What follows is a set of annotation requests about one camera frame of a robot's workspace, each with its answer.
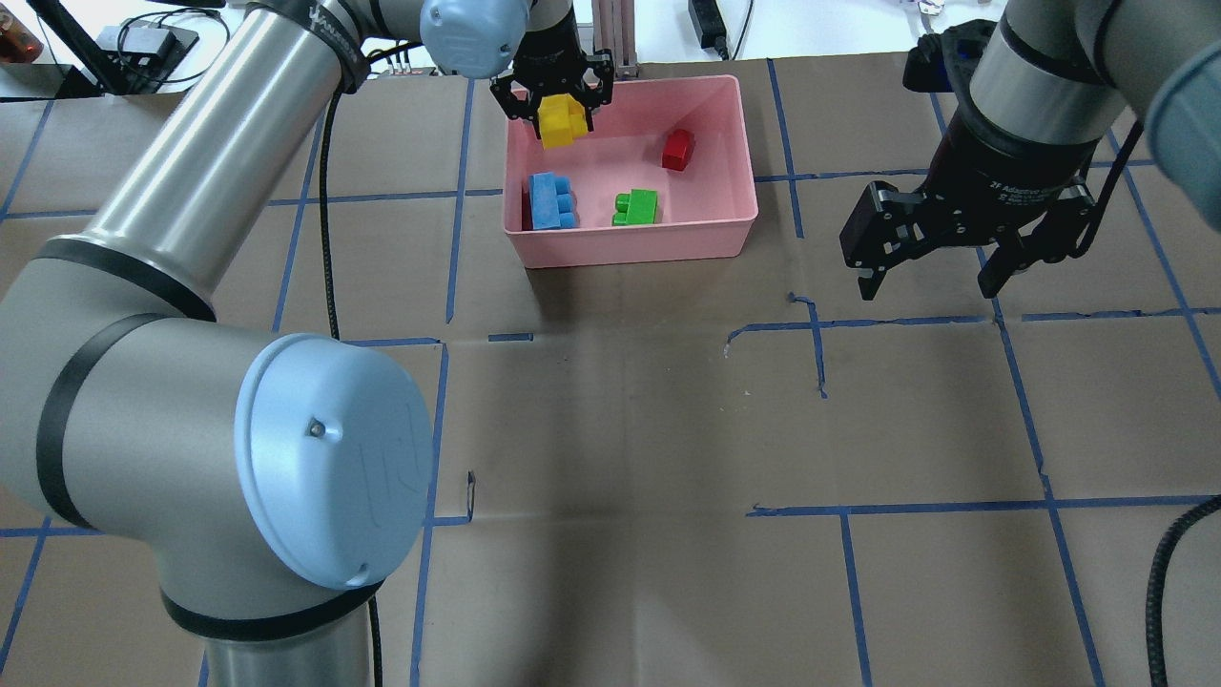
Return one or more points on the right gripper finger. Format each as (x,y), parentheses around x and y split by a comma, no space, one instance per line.
(1066,230)
(882,232)

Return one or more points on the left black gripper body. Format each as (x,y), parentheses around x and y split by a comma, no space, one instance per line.
(553,52)

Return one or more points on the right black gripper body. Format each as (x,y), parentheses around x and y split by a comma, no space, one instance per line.
(1002,170)

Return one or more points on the yellow toy block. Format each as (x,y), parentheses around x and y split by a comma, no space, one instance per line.
(561,119)

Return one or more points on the red toy block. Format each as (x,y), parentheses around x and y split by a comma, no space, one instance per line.
(677,150)

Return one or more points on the blue toy block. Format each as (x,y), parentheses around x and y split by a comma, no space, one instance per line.
(552,204)

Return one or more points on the green toy block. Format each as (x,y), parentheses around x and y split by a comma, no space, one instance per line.
(636,207)

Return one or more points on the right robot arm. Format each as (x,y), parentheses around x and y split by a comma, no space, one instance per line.
(1156,59)

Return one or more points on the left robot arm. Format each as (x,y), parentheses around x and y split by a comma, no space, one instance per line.
(278,481)

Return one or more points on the pink plastic box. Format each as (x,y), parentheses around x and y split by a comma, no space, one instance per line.
(706,212)

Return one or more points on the black power adapter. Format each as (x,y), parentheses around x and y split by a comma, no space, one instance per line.
(709,25)

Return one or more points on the brown paper table cover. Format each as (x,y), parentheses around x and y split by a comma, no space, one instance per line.
(736,471)

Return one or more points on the aluminium frame post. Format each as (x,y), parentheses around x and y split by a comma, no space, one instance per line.
(614,31)

